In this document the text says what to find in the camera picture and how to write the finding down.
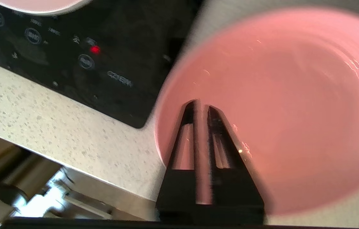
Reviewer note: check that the large salmon pink plate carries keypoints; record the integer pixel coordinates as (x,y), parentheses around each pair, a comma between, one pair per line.
(278,111)

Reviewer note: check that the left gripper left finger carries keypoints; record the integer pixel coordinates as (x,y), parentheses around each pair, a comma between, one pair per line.
(179,187)

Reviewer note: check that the small pale pink plate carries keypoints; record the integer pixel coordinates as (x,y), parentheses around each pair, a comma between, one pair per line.
(39,6)

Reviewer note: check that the white black robot chassis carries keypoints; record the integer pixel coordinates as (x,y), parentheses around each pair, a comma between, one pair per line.
(55,194)

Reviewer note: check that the black induction cooktop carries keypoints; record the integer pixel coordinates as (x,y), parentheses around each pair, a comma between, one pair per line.
(87,47)

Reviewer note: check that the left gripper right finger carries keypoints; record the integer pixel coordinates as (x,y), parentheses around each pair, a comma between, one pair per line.
(233,190)

